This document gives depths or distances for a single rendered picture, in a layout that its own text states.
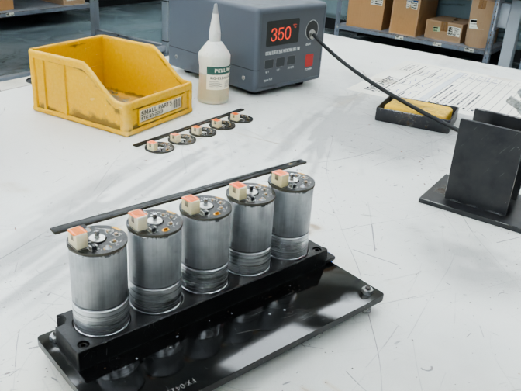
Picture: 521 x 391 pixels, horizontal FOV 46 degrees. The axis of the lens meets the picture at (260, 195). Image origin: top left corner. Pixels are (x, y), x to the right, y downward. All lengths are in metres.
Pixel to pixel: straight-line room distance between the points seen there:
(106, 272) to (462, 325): 0.19
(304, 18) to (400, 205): 0.32
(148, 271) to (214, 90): 0.39
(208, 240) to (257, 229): 0.03
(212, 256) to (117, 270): 0.05
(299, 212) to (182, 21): 0.47
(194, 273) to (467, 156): 0.24
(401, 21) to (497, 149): 4.36
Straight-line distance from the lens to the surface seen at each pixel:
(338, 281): 0.34
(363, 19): 4.93
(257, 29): 0.67
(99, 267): 0.26
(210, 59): 0.65
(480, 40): 4.61
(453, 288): 0.38
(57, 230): 0.28
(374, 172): 0.52
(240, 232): 0.31
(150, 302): 0.29
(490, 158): 0.46
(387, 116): 0.65
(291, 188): 0.32
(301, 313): 0.32
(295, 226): 0.33
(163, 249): 0.28
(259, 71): 0.68
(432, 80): 0.85
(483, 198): 0.47
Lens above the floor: 0.94
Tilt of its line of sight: 25 degrees down
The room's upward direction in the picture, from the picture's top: 4 degrees clockwise
